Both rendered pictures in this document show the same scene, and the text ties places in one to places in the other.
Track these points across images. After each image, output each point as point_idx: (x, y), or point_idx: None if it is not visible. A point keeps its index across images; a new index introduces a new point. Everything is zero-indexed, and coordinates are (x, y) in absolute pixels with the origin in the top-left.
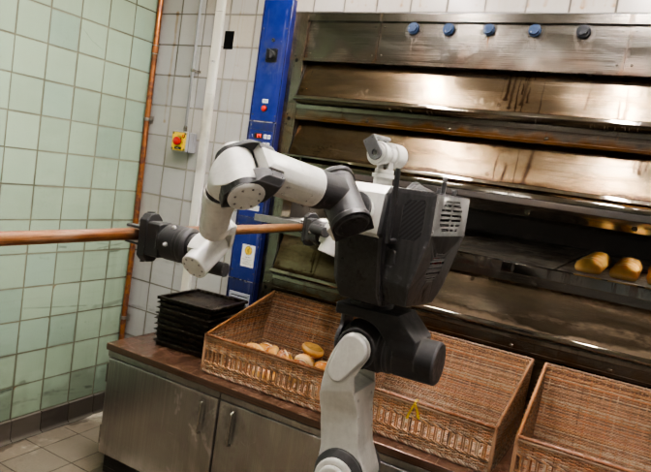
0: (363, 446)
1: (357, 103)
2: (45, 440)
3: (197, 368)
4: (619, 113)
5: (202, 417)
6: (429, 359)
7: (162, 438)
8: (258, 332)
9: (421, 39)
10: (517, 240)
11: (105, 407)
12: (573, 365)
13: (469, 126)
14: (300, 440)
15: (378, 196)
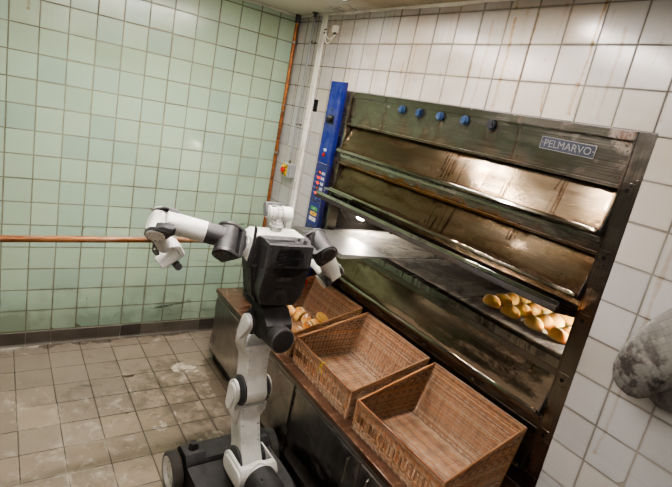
0: (254, 377)
1: (364, 159)
2: (197, 335)
3: None
4: (501, 192)
5: None
6: (271, 337)
7: (229, 349)
8: (300, 299)
9: (405, 117)
10: None
11: (213, 324)
12: (452, 369)
13: (421, 185)
14: (274, 369)
15: (251, 239)
